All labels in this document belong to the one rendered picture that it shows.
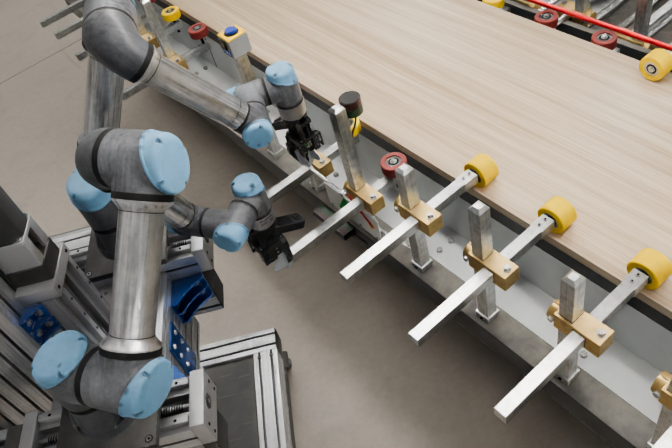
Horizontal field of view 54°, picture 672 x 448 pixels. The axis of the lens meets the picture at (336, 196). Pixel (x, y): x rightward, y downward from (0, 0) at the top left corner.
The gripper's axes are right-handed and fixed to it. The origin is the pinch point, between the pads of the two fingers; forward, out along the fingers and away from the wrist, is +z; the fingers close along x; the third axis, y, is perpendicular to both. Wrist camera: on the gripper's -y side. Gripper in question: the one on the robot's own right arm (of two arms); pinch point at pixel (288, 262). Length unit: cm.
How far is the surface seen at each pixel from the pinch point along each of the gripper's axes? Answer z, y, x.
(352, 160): -16.1, -30.1, -2.3
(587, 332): -14, -29, 76
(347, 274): -13.4, -4.4, 25.6
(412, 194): -19.0, -30.3, 22.7
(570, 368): 6, -29, 73
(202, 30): -8, -45, -121
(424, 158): -7, -49, 6
